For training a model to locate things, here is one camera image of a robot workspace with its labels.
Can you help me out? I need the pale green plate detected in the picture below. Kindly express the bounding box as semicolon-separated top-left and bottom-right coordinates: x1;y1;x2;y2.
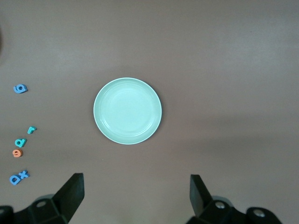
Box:
93;77;163;145

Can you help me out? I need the brown table cover sheet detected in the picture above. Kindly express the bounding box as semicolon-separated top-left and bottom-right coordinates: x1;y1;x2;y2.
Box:
0;0;299;224

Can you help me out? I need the blue foam digit six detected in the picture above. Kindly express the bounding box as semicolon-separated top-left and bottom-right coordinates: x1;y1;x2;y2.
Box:
13;83;28;94

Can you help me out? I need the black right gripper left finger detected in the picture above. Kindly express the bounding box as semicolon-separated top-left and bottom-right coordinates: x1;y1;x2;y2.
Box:
0;173;85;224

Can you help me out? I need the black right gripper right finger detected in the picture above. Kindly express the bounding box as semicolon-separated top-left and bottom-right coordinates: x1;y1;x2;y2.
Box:
186;174;284;224

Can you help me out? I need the blue foam letter D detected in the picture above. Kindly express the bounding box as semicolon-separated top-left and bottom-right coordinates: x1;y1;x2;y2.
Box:
9;174;22;186

